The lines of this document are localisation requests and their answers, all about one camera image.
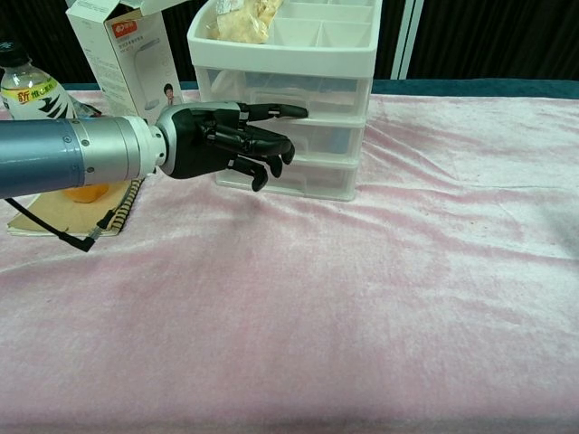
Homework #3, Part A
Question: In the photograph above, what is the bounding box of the plastic bottle with orange drink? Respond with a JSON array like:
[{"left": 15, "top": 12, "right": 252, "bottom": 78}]
[{"left": 0, "top": 42, "right": 112, "bottom": 204}]

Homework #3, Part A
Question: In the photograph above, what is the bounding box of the brown spiral notebook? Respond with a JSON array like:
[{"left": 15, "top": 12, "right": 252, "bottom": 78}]
[{"left": 6, "top": 176, "right": 146, "bottom": 239}]

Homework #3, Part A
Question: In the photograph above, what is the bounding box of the crumpled green white snack packet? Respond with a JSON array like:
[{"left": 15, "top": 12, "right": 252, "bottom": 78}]
[{"left": 71, "top": 99, "right": 104, "bottom": 121}]

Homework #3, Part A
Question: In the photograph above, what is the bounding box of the clear plastic drawer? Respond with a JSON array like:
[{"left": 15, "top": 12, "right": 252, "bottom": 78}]
[
  {"left": 284, "top": 117, "right": 365, "bottom": 163},
  {"left": 216, "top": 157, "right": 362, "bottom": 194},
  {"left": 196, "top": 67, "right": 373, "bottom": 119}
]

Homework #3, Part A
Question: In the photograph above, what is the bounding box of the clear bag of beige snacks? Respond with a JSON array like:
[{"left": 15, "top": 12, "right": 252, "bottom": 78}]
[{"left": 205, "top": 0, "right": 286, "bottom": 45}]

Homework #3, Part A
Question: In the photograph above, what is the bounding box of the white aluminium frame post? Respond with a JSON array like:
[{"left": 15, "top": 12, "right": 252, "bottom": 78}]
[{"left": 391, "top": 0, "right": 429, "bottom": 80}]

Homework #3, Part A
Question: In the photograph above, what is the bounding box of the white clear plastic drawer organizer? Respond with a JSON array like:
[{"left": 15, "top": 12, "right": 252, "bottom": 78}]
[{"left": 186, "top": 0, "right": 377, "bottom": 203}]

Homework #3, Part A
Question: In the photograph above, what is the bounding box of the teal table cover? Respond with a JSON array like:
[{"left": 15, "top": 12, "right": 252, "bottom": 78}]
[{"left": 61, "top": 79, "right": 579, "bottom": 103}]

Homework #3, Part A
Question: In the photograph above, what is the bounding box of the black pleated curtain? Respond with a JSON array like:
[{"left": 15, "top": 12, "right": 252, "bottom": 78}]
[{"left": 0, "top": 0, "right": 579, "bottom": 87}]

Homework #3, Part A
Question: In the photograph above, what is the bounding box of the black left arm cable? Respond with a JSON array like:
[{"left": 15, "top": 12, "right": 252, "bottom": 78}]
[{"left": 6, "top": 196, "right": 117, "bottom": 254}]

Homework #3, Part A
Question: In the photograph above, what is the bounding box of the white cardboard lamp box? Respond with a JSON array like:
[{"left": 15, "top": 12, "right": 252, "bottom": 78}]
[{"left": 65, "top": 0, "right": 214, "bottom": 127}]

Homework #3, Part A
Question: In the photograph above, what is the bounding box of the pink velvet table cloth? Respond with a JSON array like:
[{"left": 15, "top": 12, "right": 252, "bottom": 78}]
[{"left": 0, "top": 89, "right": 579, "bottom": 434}]

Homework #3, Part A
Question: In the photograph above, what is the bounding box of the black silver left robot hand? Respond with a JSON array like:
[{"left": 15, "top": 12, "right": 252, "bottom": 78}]
[{"left": 156, "top": 101, "right": 309, "bottom": 193}]

